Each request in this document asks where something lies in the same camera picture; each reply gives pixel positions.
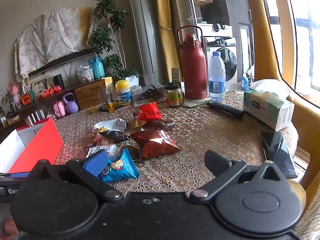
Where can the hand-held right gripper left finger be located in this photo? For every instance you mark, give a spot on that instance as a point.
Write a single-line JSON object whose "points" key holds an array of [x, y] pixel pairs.
{"points": [[96, 162]]}

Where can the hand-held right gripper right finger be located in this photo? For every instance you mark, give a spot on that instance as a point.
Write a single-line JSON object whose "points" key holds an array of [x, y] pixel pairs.
{"points": [[216, 162]]}

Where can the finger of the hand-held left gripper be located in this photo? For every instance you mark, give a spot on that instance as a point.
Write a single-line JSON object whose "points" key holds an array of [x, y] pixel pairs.
{"points": [[20, 175]]}

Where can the blue cartoon snack packet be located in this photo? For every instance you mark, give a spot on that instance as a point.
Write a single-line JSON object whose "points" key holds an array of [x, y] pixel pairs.
{"points": [[122, 167]]}

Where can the red and white cardboard box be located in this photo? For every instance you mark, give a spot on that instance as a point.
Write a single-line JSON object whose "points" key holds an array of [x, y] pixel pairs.
{"points": [[37, 145]]}

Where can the shiny red snack bag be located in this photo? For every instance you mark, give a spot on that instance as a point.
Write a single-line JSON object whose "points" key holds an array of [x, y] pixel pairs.
{"points": [[155, 142]]}

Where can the person's left hand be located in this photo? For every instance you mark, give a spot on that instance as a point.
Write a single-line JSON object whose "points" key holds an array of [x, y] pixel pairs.
{"points": [[9, 226]]}

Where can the white black-print snack packet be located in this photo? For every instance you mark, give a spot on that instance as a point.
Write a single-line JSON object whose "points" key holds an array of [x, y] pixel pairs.
{"points": [[107, 150]]}

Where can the yellow and pink snack packet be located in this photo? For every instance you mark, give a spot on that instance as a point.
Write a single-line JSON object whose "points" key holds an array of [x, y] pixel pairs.
{"points": [[100, 140]]}

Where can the black snack packet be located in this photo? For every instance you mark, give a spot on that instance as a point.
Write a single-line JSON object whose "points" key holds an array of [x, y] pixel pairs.
{"points": [[115, 136]]}

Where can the silver foil snack bag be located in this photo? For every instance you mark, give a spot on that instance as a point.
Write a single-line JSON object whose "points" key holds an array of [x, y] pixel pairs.
{"points": [[112, 124]]}

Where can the dark wooden television cabinet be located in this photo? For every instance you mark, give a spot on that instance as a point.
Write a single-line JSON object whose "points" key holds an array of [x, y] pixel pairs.
{"points": [[15, 127]]}

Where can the small yellow toy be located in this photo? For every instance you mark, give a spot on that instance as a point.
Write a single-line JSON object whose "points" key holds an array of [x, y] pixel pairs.
{"points": [[93, 109]]}

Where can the white router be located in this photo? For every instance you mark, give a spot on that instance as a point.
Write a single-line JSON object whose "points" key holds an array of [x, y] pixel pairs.
{"points": [[36, 118]]}

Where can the clear glass cup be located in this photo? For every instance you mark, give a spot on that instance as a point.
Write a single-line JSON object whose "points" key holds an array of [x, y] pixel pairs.
{"points": [[103, 102]]}

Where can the black smartphone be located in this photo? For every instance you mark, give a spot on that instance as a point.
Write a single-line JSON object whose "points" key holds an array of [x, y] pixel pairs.
{"points": [[277, 152]]}

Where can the purple kettlebell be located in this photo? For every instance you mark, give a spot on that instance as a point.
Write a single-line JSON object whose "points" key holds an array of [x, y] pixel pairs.
{"points": [[71, 105]]}

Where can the green woven coaster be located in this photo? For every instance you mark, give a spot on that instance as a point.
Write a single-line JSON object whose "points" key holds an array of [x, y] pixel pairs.
{"points": [[197, 102]]}

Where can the pink toy bag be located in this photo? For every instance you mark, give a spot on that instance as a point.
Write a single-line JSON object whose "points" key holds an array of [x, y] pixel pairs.
{"points": [[59, 108]]}

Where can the light wooden drawer unit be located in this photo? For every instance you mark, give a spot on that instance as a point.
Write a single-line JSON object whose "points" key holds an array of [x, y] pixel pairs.
{"points": [[87, 92]]}

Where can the red and gold snack bag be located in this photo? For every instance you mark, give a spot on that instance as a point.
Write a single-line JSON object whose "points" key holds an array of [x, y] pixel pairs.
{"points": [[150, 112]]}

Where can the yellow-lid white bottle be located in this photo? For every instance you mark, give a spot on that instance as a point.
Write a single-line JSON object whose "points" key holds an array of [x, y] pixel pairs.
{"points": [[123, 93]]}

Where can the grey box with items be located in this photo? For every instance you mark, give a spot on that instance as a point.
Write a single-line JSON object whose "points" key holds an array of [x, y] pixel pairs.
{"points": [[140, 100]]}

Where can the small green plant in jar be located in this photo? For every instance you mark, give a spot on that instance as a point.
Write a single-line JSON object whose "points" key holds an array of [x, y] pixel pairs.
{"points": [[6, 100]]}

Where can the yellow stand-up pouch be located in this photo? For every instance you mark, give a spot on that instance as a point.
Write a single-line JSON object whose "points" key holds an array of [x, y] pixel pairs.
{"points": [[109, 86]]}

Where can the green tissue pack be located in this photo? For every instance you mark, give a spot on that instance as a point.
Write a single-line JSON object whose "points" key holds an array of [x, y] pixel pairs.
{"points": [[267, 105]]}

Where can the orange retro radio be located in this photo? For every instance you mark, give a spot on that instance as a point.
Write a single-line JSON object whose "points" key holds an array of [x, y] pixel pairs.
{"points": [[28, 98]]}

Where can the green-label glass jar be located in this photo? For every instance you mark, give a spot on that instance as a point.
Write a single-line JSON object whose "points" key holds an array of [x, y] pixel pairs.
{"points": [[173, 96]]}

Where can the clear plastic box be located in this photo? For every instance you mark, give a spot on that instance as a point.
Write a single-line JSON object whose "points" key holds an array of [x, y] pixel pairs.
{"points": [[136, 90]]}

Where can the clear plastic water bottle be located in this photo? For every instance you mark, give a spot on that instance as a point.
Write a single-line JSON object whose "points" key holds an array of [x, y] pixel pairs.
{"points": [[217, 80]]}

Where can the row of red ornaments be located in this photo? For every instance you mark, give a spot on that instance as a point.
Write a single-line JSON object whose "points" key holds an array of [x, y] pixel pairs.
{"points": [[50, 91]]}

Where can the blue detergent bottle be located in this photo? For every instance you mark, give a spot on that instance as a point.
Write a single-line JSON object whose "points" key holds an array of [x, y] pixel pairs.
{"points": [[244, 82]]}

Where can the pink flower bouquet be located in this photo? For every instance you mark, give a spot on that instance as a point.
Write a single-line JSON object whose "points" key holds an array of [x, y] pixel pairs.
{"points": [[14, 88]]}

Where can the clear plastic bag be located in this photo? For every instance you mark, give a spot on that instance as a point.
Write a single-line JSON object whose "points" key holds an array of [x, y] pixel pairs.
{"points": [[84, 73]]}

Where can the black cylinder speaker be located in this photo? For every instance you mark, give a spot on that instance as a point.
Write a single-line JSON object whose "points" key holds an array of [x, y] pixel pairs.
{"points": [[58, 81]]}

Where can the small plant in white pot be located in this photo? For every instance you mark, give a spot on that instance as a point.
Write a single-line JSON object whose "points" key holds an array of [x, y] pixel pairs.
{"points": [[128, 76]]}

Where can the framed photo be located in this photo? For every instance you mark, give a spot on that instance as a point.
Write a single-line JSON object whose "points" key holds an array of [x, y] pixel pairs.
{"points": [[40, 85]]}

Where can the light blue plastic jug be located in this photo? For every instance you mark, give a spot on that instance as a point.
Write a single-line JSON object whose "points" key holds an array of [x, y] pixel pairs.
{"points": [[97, 67]]}

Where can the red thermos flask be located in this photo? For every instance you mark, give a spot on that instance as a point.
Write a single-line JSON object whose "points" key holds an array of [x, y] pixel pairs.
{"points": [[193, 70]]}

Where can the white washing machine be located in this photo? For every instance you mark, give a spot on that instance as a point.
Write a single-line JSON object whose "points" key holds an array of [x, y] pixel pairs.
{"points": [[228, 55]]}

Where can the yellow chair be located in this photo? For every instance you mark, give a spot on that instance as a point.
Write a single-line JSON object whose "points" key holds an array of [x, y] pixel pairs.
{"points": [[260, 42]]}

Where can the cloth-covered television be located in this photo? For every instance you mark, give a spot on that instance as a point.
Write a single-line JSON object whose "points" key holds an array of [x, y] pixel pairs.
{"points": [[50, 37]]}

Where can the grey standing air conditioner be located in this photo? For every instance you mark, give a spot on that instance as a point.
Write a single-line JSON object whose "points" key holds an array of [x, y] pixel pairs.
{"points": [[145, 30]]}

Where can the yellow curtain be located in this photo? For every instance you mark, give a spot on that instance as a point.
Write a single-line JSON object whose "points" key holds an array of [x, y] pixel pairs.
{"points": [[166, 30]]}

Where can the tall green potted tree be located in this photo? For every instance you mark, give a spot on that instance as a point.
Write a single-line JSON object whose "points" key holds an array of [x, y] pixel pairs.
{"points": [[107, 12]]}

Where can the window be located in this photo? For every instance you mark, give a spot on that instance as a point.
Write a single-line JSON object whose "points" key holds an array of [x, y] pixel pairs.
{"points": [[303, 30]]}

